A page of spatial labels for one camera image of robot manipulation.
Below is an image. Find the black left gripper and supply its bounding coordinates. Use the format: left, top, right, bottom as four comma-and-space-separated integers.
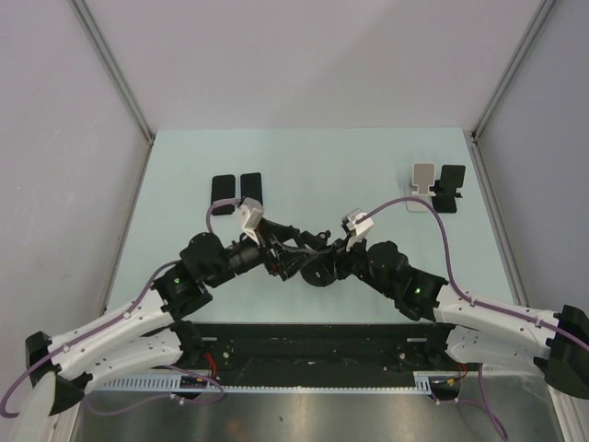
205, 217, 316, 288

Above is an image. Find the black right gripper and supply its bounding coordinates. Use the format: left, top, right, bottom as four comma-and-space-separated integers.
317, 232, 395, 297

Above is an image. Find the black round-base phone stand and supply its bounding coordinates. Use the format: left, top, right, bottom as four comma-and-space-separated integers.
299, 230, 340, 287

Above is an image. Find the black phone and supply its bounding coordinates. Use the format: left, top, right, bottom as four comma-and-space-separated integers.
211, 174, 237, 216

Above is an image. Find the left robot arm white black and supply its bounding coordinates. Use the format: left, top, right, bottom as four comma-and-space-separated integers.
25, 219, 315, 415

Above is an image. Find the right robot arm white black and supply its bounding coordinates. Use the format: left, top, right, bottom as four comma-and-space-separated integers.
311, 240, 588, 400

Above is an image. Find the white phone stand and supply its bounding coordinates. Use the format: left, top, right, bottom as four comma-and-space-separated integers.
405, 162, 436, 213

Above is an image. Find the black folding phone stand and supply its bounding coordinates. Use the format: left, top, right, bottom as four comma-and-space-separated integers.
432, 165, 466, 214

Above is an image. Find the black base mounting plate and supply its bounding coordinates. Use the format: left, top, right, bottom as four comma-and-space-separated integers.
180, 323, 462, 386

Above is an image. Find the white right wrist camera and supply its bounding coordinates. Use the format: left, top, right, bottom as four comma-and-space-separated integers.
341, 208, 374, 251

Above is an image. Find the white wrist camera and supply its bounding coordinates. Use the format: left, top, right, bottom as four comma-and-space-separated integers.
341, 208, 374, 251
236, 197, 265, 245

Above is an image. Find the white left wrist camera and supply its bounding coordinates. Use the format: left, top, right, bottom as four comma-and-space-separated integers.
236, 197, 265, 245

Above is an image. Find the white slotted cable duct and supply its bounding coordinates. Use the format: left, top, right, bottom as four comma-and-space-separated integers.
97, 371, 458, 394

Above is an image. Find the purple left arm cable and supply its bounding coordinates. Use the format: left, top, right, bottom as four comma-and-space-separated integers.
0, 196, 245, 418

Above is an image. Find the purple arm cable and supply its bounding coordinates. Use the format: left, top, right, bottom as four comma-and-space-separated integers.
356, 196, 589, 438
0, 196, 245, 418

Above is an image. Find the aluminium rail right side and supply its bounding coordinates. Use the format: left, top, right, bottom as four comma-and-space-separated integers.
464, 131, 530, 308

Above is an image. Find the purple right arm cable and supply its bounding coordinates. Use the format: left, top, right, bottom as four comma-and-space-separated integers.
356, 196, 589, 438

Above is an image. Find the aluminium corner post left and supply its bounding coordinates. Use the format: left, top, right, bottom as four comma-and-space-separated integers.
68, 0, 156, 146

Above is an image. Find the aluminium corner post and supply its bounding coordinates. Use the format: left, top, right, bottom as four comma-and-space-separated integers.
68, 0, 156, 146
470, 0, 560, 142

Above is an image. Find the aluminium corner post right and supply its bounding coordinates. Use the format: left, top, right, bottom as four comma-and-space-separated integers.
470, 0, 560, 142

